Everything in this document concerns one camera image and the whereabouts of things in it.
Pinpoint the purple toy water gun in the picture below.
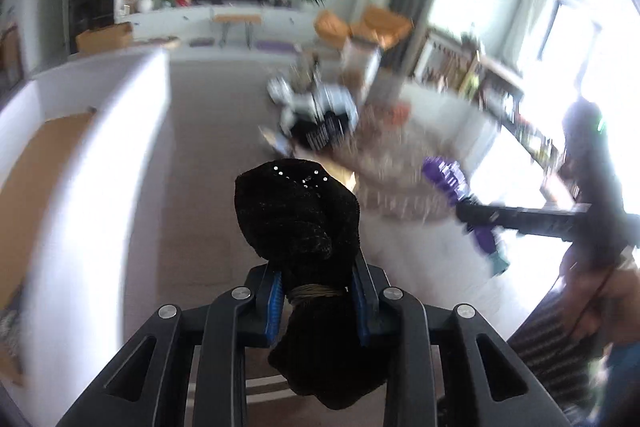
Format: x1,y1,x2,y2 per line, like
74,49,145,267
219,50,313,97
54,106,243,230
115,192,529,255
422,157,510,277

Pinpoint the black knit cloth bundle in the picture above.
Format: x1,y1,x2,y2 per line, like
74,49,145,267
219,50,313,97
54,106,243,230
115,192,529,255
234,158,388,410

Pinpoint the black patterned socks bundle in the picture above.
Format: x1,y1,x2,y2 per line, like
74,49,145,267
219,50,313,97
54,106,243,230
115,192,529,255
290,110,352,152

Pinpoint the white lotion bottle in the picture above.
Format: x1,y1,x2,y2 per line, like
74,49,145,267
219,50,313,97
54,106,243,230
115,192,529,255
280,94,319,135

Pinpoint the white cardboard box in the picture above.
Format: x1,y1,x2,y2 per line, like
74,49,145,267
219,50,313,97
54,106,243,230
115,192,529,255
1,46,170,426

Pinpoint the clear plastic food jar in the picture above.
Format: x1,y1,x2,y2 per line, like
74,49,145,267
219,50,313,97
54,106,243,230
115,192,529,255
340,37,382,92

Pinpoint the orange lounge chair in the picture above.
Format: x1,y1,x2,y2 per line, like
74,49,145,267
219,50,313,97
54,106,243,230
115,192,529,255
314,5,413,51

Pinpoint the bag of white balls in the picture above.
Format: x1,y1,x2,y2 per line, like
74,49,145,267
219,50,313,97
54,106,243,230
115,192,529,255
267,77,294,106

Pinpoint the white tv cabinet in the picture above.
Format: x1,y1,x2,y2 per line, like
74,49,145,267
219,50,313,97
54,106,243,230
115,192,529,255
116,4,318,49

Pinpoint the small wooden bench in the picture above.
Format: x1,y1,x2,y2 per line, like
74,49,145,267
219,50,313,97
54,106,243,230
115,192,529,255
212,13,262,49

